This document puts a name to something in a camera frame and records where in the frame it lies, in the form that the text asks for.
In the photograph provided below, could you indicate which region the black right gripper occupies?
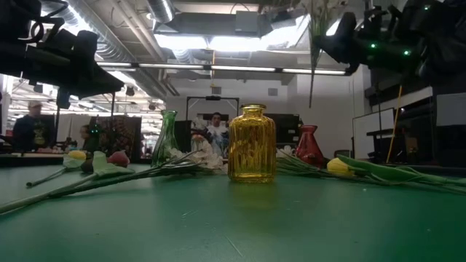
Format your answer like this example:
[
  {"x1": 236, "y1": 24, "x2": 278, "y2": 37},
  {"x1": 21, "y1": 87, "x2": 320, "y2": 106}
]
[{"x1": 313, "y1": 5, "x2": 419, "y2": 74}]

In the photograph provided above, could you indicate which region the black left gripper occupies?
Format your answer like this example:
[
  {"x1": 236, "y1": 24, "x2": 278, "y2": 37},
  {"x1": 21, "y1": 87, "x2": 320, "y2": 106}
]
[{"x1": 23, "y1": 31, "x2": 125, "y2": 111}]

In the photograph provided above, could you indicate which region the yellow tulip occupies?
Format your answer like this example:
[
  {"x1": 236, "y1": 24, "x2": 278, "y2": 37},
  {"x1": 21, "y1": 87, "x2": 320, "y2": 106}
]
[
  {"x1": 325, "y1": 154, "x2": 466, "y2": 196},
  {"x1": 25, "y1": 149, "x2": 88, "y2": 189}
]

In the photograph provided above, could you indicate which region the red tulip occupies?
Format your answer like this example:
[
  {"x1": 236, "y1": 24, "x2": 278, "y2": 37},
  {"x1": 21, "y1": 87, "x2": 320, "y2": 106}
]
[{"x1": 0, "y1": 150, "x2": 136, "y2": 215}]

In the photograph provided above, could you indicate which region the green glass vase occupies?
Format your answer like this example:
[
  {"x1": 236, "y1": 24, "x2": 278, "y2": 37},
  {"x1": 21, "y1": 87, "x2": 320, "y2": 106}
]
[{"x1": 151, "y1": 109, "x2": 182, "y2": 168}]

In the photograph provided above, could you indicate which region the red glass vase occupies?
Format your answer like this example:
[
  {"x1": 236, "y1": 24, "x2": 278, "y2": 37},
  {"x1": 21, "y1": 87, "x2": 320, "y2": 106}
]
[{"x1": 294, "y1": 124, "x2": 325, "y2": 169}]

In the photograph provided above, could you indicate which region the patterned cloth panel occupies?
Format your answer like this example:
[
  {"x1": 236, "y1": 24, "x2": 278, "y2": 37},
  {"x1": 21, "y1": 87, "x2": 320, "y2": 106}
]
[{"x1": 89, "y1": 115, "x2": 143, "y2": 161}]

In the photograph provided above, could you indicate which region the background work table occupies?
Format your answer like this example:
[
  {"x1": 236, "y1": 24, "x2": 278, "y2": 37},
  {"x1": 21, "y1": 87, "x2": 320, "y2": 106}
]
[{"x1": 0, "y1": 151, "x2": 66, "y2": 167}]

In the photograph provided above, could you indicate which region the whiteboard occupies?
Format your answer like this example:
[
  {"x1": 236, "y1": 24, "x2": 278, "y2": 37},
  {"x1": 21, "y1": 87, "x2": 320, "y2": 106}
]
[{"x1": 352, "y1": 108, "x2": 396, "y2": 160}]

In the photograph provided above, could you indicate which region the long light bar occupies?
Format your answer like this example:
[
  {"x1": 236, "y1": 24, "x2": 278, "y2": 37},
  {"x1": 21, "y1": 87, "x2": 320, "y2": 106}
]
[{"x1": 96, "y1": 60, "x2": 352, "y2": 76}]

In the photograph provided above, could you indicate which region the yellow ribbed glass jar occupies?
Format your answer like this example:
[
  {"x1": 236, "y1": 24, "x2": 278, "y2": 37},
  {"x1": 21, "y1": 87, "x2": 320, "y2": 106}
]
[{"x1": 227, "y1": 103, "x2": 277, "y2": 184}]

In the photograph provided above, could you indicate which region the green table mat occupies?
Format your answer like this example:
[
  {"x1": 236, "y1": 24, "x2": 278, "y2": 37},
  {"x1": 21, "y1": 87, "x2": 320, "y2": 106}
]
[{"x1": 0, "y1": 162, "x2": 466, "y2": 262}]

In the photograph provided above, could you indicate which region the silver ribbed air duct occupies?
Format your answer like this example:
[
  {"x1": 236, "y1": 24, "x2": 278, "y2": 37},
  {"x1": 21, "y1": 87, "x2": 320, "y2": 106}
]
[{"x1": 67, "y1": 0, "x2": 172, "y2": 99}]

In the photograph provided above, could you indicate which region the yellow hanging cable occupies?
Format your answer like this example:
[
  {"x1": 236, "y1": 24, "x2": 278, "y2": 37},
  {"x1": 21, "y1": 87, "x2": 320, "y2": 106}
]
[{"x1": 386, "y1": 85, "x2": 403, "y2": 164}]

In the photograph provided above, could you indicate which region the black metal gantry frame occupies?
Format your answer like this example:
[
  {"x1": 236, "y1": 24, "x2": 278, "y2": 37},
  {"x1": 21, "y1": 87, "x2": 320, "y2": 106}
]
[{"x1": 185, "y1": 95, "x2": 240, "y2": 121}]

